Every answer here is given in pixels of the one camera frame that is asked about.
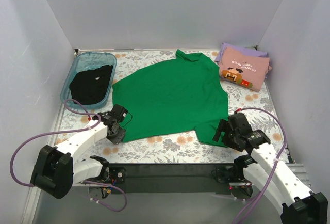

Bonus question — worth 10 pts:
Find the green t shirt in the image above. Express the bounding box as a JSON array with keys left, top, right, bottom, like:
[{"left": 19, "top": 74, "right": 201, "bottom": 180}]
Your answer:
[{"left": 112, "top": 50, "right": 228, "bottom": 147}]

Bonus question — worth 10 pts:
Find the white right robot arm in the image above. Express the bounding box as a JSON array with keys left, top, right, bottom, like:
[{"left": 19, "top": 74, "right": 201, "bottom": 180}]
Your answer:
[{"left": 213, "top": 109, "right": 328, "bottom": 223}]

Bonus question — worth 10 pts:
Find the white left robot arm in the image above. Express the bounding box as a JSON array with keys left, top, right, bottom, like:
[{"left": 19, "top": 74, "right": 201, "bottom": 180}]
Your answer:
[{"left": 30, "top": 104, "right": 128, "bottom": 199}]

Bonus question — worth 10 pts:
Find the floral table mat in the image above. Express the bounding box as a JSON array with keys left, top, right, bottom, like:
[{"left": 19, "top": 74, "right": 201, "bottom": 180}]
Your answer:
[{"left": 53, "top": 50, "right": 288, "bottom": 164}]

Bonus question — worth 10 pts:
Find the black t shirt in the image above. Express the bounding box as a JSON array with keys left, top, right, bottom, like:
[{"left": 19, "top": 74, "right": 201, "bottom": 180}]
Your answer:
[{"left": 69, "top": 65, "right": 113, "bottom": 105}]

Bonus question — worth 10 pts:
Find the blue plastic basket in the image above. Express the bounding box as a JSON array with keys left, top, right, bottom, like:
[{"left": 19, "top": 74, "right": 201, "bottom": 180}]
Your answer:
[{"left": 60, "top": 52, "right": 117, "bottom": 109}]

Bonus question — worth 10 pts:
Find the pink folded t shirt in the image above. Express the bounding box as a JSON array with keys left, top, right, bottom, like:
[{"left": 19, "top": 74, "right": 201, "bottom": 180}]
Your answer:
[{"left": 219, "top": 47, "right": 271, "bottom": 92}]

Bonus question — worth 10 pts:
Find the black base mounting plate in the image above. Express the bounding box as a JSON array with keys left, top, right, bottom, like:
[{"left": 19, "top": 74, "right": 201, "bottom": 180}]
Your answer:
[{"left": 79, "top": 163, "right": 255, "bottom": 195}]

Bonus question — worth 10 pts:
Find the lavender folded t shirt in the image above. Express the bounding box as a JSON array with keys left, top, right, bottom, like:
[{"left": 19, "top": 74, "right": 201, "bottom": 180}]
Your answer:
[{"left": 215, "top": 43, "right": 272, "bottom": 82}]

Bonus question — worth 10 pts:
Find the aluminium frame rail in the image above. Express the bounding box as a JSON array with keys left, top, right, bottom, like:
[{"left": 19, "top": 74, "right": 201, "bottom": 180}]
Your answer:
[{"left": 22, "top": 182, "right": 90, "bottom": 224}]

